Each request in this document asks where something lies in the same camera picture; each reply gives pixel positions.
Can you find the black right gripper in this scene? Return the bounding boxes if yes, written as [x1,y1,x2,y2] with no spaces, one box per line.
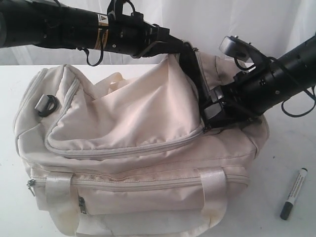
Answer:
[201,69,272,128]

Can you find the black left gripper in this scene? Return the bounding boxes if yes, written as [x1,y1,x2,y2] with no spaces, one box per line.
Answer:
[99,7,209,109]

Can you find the cream fabric duffel bag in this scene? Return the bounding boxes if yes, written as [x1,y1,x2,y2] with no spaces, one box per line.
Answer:
[14,55,269,237]

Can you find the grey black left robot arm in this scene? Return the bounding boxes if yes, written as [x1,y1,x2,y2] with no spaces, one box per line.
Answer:
[0,0,209,108]

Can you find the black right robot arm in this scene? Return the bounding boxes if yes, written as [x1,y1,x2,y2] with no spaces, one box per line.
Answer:
[201,36,316,129]

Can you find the white marker black cap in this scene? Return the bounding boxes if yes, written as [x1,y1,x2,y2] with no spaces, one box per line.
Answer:
[280,168,308,220]

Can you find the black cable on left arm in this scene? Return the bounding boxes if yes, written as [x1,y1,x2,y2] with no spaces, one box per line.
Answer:
[76,46,104,67]

